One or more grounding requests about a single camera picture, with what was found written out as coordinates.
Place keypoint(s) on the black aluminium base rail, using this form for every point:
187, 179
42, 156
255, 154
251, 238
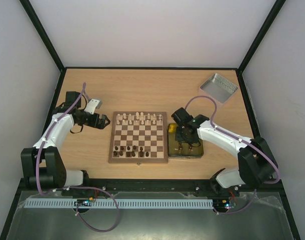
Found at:
197, 187

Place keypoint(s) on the black frame post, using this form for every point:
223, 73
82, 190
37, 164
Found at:
31, 13
273, 13

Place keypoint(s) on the gold tin box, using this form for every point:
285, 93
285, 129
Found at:
181, 150

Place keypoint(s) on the black frame post right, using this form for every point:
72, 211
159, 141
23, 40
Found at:
273, 13

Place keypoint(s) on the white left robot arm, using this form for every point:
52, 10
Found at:
42, 164

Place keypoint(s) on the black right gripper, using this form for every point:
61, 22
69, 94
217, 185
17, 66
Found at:
185, 141

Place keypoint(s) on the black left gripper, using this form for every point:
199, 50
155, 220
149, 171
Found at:
100, 125

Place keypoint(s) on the silver tin lid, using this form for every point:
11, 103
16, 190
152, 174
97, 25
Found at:
219, 89

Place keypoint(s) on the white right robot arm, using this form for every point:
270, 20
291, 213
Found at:
256, 163

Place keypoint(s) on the black frame post left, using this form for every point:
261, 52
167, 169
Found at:
31, 13

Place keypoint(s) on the wooden chess board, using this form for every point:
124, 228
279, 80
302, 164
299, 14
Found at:
153, 139

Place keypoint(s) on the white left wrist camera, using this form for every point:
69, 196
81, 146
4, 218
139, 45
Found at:
93, 105

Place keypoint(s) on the white slotted cable duct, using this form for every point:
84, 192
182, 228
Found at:
65, 203

